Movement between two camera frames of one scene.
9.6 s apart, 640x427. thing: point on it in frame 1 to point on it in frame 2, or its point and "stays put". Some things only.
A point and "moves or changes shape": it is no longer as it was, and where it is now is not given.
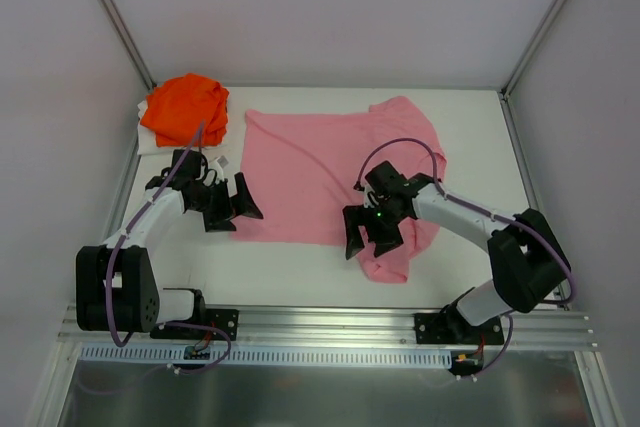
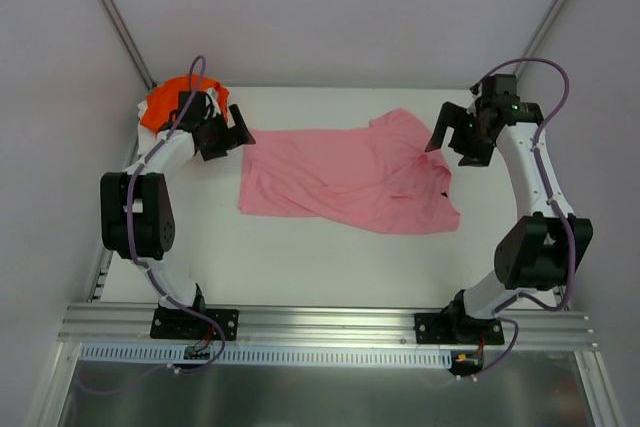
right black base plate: (438, 328) stays put
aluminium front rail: (320, 326) stays put
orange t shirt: (176, 107) stays put
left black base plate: (225, 319) stays put
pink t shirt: (297, 172) moves or changes shape
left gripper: (223, 207) to (226, 132)
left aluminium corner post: (114, 15) stays put
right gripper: (370, 229) to (460, 137)
